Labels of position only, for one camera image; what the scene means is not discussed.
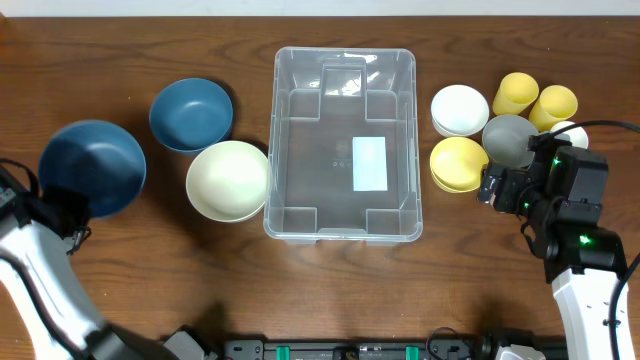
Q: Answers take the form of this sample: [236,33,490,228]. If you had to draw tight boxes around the yellow cup far left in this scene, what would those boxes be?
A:
[492,72,539,115]

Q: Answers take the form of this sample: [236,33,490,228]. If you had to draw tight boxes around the cream white cup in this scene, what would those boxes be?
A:
[550,121,589,149]

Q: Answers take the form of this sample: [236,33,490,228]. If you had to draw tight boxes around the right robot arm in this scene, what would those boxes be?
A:
[478,134,638,359]

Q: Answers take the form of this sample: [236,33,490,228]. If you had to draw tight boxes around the yellow small bowl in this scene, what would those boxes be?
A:
[429,137,489,194]

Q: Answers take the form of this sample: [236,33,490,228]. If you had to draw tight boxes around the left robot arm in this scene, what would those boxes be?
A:
[1,169,219,360]

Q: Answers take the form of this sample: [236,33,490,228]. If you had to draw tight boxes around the yellow cup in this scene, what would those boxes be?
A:
[492,72,539,115]
[529,85,578,132]

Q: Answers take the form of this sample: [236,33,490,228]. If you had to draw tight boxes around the yellow cup far right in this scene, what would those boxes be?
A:
[529,85,578,132]

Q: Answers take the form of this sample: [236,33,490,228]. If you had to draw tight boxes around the clear plastic storage container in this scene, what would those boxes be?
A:
[263,46,423,245]

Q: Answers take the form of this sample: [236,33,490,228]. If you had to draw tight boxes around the cream beige bowl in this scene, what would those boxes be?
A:
[185,140,269,223]

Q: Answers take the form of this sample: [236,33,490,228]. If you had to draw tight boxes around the grey small bowl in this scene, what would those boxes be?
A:
[482,114,539,168]

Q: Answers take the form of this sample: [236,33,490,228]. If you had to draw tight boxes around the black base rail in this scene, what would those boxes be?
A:
[220,327,569,360]

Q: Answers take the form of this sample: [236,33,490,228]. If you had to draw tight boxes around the white small bowl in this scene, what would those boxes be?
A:
[430,84,489,137]

